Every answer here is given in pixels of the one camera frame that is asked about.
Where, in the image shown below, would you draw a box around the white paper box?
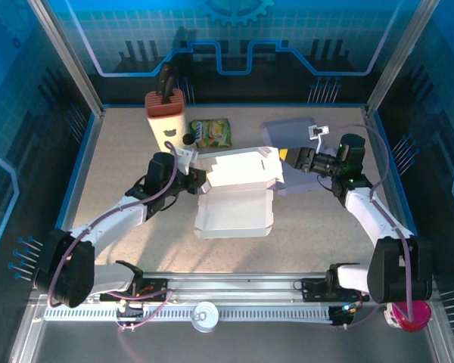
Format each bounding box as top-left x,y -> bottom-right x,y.
193,145 -> 288,240
260,117 -> 340,197

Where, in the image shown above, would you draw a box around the small bottle with black cap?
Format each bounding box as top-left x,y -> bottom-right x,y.
182,133 -> 201,152

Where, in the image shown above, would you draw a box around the cream knife block, brown top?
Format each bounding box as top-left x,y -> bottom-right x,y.
144,89 -> 189,154

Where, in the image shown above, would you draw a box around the yellow green snack bag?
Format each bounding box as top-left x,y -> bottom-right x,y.
188,118 -> 234,149

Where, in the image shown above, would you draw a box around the container with pink lid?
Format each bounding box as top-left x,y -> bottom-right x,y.
384,301 -> 433,334

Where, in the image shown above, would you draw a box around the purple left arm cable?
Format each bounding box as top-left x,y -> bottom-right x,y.
46,141 -> 179,334

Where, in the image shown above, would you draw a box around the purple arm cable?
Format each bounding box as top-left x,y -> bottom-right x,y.
325,123 -> 415,330
46,141 -> 179,334

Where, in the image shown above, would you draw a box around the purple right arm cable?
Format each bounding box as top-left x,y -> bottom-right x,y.
325,123 -> 415,330

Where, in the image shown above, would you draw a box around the black knife handle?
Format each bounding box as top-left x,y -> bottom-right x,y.
157,62 -> 174,95
161,74 -> 179,104

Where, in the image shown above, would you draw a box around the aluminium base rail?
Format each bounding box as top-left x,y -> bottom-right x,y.
30,271 -> 438,303

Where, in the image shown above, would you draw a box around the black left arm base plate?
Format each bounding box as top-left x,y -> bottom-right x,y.
100,278 -> 170,303

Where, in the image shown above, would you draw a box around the aluminium frame post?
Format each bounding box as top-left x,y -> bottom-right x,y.
365,0 -> 442,114
26,0 -> 106,118

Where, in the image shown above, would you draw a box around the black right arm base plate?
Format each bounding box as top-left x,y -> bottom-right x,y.
300,278 -> 371,303

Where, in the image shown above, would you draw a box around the white slotted cable duct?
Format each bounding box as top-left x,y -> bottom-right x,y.
44,305 -> 334,323

